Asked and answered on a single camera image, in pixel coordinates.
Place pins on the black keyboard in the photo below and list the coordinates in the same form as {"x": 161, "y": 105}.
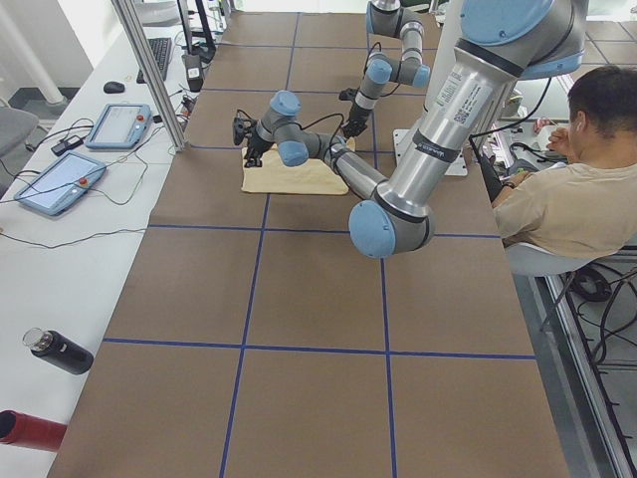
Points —
{"x": 161, "y": 49}

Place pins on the aluminium frame post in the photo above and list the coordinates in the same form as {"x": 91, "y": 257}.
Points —
{"x": 133, "y": 29}

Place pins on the beige long-sleeve graphic shirt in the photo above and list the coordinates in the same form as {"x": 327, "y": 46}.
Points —
{"x": 313, "y": 177}

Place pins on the red water bottle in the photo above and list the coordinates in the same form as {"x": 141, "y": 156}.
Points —
{"x": 28, "y": 431}

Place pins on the seated person beige shirt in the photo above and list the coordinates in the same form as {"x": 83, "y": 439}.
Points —
{"x": 586, "y": 209}

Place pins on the blue teach pendant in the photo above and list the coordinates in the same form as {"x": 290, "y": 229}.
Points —
{"x": 119, "y": 127}
{"x": 59, "y": 186}

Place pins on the black computer mouse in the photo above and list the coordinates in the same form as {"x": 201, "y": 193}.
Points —
{"x": 113, "y": 87}

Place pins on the black labelled box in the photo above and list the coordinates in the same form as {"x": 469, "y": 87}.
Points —
{"x": 193, "y": 71}

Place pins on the upper blue teach pendant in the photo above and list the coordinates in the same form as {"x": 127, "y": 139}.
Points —
{"x": 119, "y": 127}

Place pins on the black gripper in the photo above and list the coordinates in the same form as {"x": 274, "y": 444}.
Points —
{"x": 355, "y": 116}
{"x": 257, "y": 144}

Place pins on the lower blue teach pendant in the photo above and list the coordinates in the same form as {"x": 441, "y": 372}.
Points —
{"x": 59, "y": 186}

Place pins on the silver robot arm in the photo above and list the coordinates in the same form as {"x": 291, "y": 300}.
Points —
{"x": 501, "y": 42}
{"x": 393, "y": 60}

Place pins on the white plastic chair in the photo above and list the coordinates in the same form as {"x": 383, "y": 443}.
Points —
{"x": 526, "y": 259}

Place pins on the black water bottle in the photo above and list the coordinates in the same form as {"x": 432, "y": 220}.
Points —
{"x": 58, "y": 350}

